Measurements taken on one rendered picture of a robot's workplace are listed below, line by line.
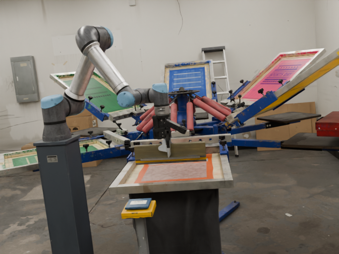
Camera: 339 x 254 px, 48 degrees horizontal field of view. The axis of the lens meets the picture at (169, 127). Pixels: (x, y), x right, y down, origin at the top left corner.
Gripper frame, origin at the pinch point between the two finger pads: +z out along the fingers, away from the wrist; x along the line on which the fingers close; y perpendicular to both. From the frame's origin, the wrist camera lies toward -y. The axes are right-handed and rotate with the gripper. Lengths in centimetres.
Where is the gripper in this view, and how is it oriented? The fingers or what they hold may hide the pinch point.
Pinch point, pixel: (170, 153)
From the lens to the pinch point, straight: 190.2
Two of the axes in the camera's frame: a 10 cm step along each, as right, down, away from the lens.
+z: 0.9, 9.8, 1.6
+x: -0.9, 1.7, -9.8
